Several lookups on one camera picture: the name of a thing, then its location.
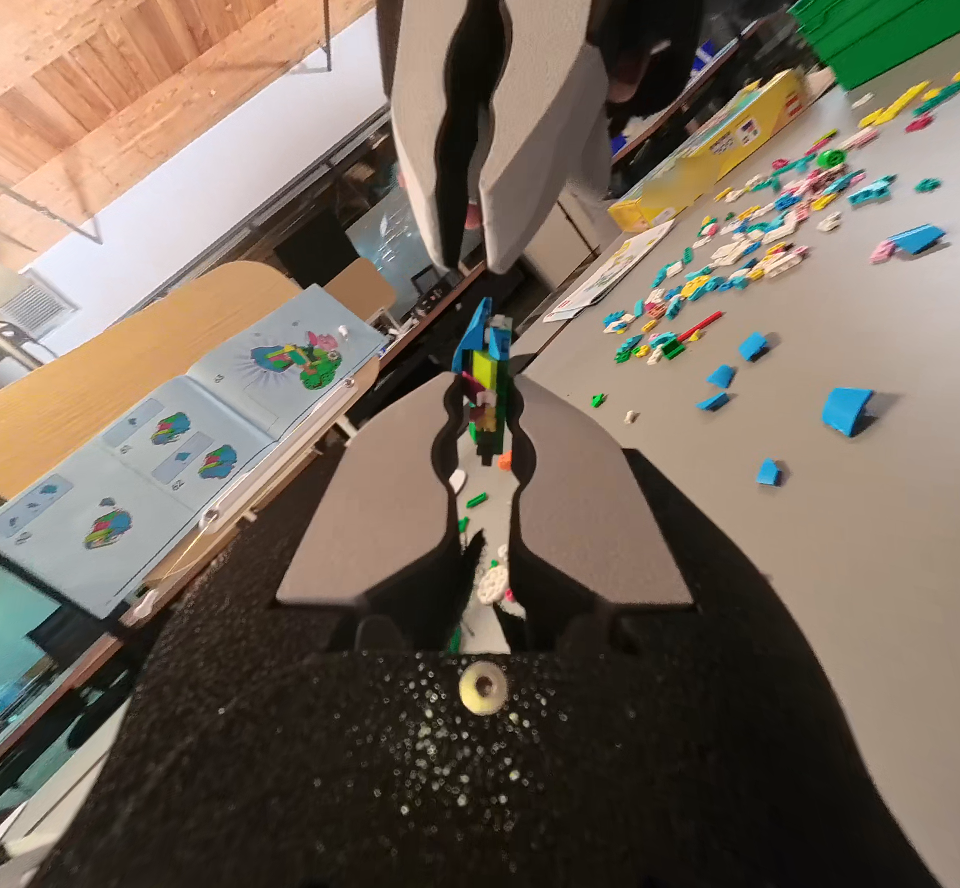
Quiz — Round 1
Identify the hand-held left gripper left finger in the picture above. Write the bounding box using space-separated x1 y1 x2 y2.
274 370 462 608

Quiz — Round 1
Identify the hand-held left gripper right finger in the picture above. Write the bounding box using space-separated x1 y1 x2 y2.
508 370 694 609

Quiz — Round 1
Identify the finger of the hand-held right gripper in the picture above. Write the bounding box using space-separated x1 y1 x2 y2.
375 0 485 270
472 0 610 276

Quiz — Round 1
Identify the colourful lego wing assembly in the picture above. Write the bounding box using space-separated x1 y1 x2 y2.
452 297 520 469

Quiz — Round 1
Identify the yellow lego box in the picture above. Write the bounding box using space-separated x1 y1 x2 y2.
606 68 809 234

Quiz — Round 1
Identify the lego instruction booklet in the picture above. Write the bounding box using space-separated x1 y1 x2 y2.
0 284 389 621

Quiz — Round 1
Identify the pile of mixed lego pieces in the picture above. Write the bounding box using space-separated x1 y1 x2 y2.
602 78 960 366

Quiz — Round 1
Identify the large blue curved lego slope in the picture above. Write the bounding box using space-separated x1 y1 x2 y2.
821 387 876 439
887 224 948 256

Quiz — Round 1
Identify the person's right hand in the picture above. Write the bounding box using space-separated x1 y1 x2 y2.
606 57 660 108

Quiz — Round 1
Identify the white instruction leaflet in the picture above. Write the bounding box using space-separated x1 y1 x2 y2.
542 219 678 324

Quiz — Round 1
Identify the black monitor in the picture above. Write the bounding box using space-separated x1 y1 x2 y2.
273 216 350 289

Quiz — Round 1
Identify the small wooden stand board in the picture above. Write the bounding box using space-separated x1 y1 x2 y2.
322 258 399 328

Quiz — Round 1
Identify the stack of green plastic bins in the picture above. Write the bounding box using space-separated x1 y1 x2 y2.
786 0 960 92

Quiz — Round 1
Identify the large wooden stand board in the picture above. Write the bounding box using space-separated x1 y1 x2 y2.
0 260 303 501

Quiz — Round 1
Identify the teal monitor screen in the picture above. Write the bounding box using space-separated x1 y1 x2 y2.
0 558 67 728

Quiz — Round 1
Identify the white wall air vent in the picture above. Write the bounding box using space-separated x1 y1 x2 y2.
0 269 78 353

